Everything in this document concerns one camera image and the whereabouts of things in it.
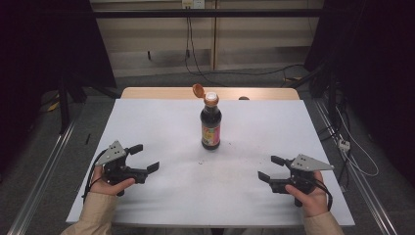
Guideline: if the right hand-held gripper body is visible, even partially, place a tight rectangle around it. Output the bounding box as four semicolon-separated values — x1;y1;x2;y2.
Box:
269;154;335;194

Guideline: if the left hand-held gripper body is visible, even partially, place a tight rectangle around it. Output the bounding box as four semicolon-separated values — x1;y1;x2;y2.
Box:
95;140;149;186

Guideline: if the dark sauce bottle orange cap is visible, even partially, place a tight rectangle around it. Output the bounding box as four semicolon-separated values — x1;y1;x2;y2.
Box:
192;83;223;151

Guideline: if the person's left hand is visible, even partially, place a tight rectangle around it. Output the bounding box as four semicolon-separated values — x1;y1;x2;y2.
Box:
89;165;136;197

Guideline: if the person's right hand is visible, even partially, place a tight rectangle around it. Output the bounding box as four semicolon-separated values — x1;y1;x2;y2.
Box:
284;170;329;218

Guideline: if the white table mat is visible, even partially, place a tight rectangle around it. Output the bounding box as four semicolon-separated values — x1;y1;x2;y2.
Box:
66;98;355;228

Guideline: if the wooden table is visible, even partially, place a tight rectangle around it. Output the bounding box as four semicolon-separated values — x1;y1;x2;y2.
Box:
120;86;300;101

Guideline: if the black metal stand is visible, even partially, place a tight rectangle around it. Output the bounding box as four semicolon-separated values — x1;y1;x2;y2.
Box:
288;62;346;131
57;74;87;135

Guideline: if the dark curtain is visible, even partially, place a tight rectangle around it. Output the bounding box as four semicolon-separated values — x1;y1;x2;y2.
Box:
304;0;415;187
0;0;116;177

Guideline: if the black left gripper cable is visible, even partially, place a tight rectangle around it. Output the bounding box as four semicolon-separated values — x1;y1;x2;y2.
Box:
81;150;109;200

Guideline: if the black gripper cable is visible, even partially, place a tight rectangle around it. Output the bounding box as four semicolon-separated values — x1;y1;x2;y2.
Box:
81;150;109;200
312;177;334;212

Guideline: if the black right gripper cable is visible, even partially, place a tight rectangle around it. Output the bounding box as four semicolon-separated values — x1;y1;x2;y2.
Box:
312;177;334;212

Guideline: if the white cable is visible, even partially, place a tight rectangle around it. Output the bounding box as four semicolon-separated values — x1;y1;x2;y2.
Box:
336;107;380;177

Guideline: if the aluminium floor rail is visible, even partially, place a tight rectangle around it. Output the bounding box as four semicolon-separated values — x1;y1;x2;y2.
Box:
312;99;399;235
6;117;79;235

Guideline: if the black floor cable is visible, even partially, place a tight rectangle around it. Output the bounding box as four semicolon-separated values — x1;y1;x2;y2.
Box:
195;64;306;77

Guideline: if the black hanging cable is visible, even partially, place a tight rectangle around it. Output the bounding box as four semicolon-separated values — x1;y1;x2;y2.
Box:
184;16;229;87

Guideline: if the white wall socket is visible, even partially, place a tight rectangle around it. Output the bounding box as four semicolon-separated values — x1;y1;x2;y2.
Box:
181;0;206;10

